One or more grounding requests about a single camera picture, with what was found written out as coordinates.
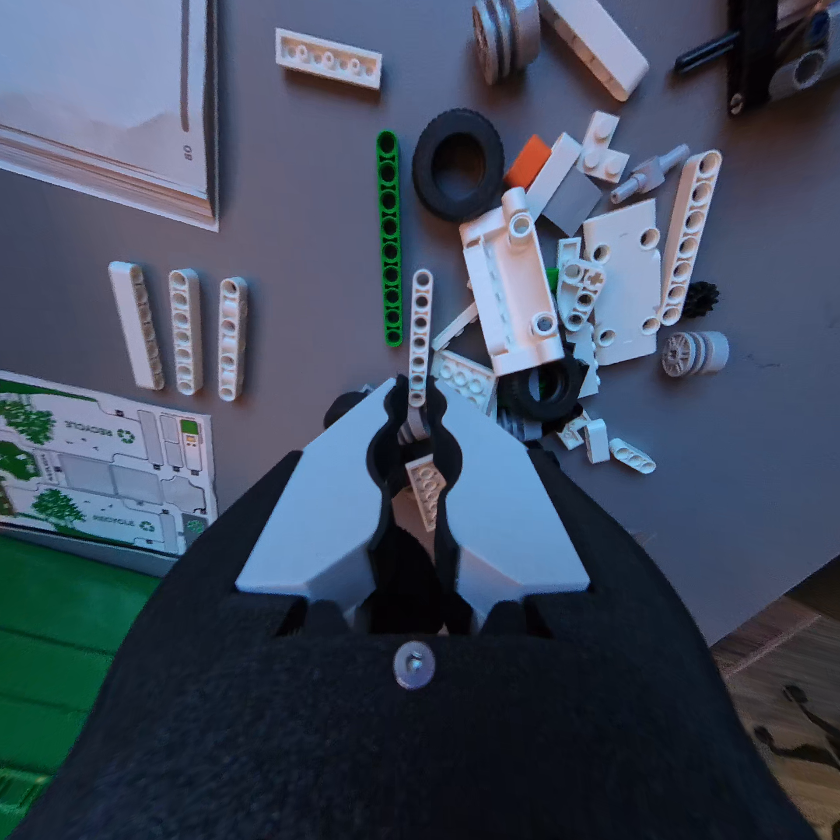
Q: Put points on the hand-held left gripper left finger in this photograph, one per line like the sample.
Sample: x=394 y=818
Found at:
x=315 y=518

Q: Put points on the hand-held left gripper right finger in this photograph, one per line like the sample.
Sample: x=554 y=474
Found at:
x=512 y=518

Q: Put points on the white long narrow plate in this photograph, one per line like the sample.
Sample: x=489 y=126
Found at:
x=426 y=489

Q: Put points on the white seven-hole beam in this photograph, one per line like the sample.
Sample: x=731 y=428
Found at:
x=136 y=325
x=233 y=338
x=186 y=331
x=421 y=328

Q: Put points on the pile of lego pieces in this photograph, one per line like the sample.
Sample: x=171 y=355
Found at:
x=512 y=289

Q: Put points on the white beam with holes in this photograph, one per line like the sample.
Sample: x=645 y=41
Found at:
x=328 y=59

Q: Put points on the grey ribbed wheel hub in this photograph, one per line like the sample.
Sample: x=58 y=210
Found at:
x=505 y=39
x=695 y=354

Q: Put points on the partly built lego truck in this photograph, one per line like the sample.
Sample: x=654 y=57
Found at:
x=751 y=59

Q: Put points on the green and white sticker sheet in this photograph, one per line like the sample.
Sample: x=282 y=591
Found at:
x=98 y=466

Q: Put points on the green plastic bin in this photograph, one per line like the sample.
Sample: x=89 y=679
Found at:
x=59 y=643

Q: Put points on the small black gear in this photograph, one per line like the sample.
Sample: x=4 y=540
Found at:
x=702 y=300

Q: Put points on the green long holed beam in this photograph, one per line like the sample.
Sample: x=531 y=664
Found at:
x=389 y=236

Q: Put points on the black rubber tyre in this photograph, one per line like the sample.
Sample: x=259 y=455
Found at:
x=426 y=167

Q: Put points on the white long thick brick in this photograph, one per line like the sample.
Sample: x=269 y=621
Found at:
x=597 y=46

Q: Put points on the white instruction booklet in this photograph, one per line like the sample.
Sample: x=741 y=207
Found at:
x=98 y=85

